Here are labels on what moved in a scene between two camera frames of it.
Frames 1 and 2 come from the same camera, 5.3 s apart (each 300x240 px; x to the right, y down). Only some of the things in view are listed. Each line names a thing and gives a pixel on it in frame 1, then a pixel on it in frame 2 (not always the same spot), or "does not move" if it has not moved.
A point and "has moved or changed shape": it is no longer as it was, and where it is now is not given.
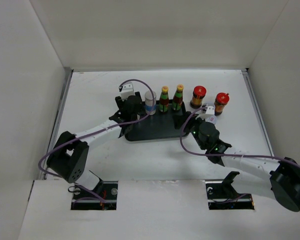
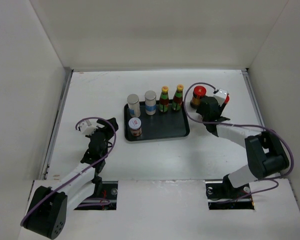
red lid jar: x=199 y=92 does not move
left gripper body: x=141 y=109 to x=105 y=132
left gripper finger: x=139 y=97 to x=113 y=126
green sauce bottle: x=164 y=100 does not move
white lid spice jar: x=212 y=118 has moved or changed shape
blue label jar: x=149 y=102 does not move
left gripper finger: x=119 y=101 to x=103 y=122
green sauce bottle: x=178 y=98 does not move
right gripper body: x=202 y=144 to x=199 y=110
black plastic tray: x=158 y=126 does not move
